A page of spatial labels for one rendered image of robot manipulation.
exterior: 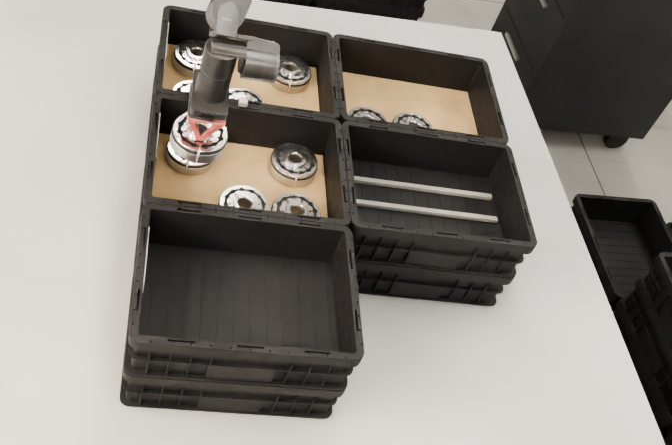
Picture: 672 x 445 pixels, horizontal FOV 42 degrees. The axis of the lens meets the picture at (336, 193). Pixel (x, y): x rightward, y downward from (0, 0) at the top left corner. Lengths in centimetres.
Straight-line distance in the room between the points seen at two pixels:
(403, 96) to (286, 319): 76
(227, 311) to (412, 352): 43
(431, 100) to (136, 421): 107
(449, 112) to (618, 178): 159
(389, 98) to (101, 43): 74
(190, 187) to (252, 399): 46
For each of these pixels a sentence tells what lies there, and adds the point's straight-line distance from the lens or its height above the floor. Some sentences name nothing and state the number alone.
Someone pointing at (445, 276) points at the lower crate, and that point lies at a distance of 188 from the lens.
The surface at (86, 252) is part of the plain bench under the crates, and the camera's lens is 186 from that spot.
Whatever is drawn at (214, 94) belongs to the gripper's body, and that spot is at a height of 116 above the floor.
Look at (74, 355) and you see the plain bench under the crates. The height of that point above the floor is 70.
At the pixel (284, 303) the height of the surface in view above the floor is 83.
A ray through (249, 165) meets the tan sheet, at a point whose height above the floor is 83.
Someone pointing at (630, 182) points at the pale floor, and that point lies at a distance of 372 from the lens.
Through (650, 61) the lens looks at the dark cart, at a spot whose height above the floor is 50.
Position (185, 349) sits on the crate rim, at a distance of 149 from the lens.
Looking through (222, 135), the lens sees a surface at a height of 104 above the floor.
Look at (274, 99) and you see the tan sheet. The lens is 206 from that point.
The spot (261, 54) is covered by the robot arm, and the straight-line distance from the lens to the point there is 150.
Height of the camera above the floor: 218
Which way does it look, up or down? 45 degrees down
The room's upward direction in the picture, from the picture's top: 21 degrees clockwise
